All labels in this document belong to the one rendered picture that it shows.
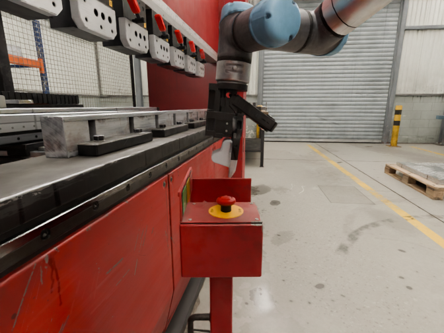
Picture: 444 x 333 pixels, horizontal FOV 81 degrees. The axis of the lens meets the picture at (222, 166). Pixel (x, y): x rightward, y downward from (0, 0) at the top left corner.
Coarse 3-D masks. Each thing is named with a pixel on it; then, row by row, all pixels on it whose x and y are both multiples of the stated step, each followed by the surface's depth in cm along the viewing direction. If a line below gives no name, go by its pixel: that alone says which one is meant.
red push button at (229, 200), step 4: (220, 196) 54; (224, 196) 54; (228, 196) 54; (220, 200) 52; (224, 200) 52; (228, 200) 52; (232, 200) 52; (220, 204) 52; (224, 204) 51; (228, 204) 51; (232, 204) 52; (224, 208) 53; (228, 208) 53; (224, 212) 53; (228, 212) 53
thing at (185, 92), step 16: (224, 0) 203; (240, 0) 201; (208, 64) 216; (160, 80) 226; (176, 80) 224; (192, 80) 221; (208, 80) 219; (160, 96) 230; (176, 96) 227; (192, 96) 224; (240, 144) 226; (240, 160) 229; (240, 176) 233
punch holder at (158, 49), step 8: (152, 16) 95; (152, 24) 96; (152, 32) 96; (160, 32) 102; (152, 40) 97; (160, 40) 102; (152, 48) 98; (160, 48) 102; (168, 48) 110; (136, 56) 100; (144, 56) 99; (152, 56) 100; (160, 56) 102; (168, 56) 111
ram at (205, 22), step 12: (144, 0) 89; (168, 0) 110; (180, 0) 123; (192, 0) 141; (204, 0) 164; (216, 0) 196; (156, 12) 99; (180, 12) 124; (192, 12) 142; (204, 12) 165; (216, 12) 198; (168, 24) 114; (192, 24) 142; (204, 24) 166; (216, 24) 200; (192, 36) 143; (204, 36) 168; (216, 36) 202; (204, 48) 169; (216, 48) 203; (216, 60) 205
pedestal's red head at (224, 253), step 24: (192, 192) 68; (216, 192) 68; (240, 192) 68; (192, 216) 51; (240, 216) 51; (192, 240) 50; (216, 240) 50; (240, 240) 50; (192, 264) 51; (216, 264) 51; (240, 264) 51
